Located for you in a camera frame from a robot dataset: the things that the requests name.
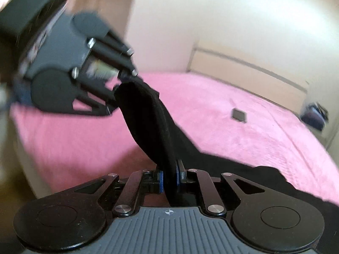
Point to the black garment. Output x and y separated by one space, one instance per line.
148 116

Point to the stack of folded clothes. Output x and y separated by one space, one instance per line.
315 116

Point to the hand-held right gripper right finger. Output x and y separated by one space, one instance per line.
179 175

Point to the beige wooden headboard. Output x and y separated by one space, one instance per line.
249 80

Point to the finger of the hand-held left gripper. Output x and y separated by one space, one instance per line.
127 60
98 103

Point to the pink fluffy blanket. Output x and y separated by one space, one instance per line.
251 143

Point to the small dark flat object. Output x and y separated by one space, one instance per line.
239 115

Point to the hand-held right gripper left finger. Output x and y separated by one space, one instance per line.
159 181

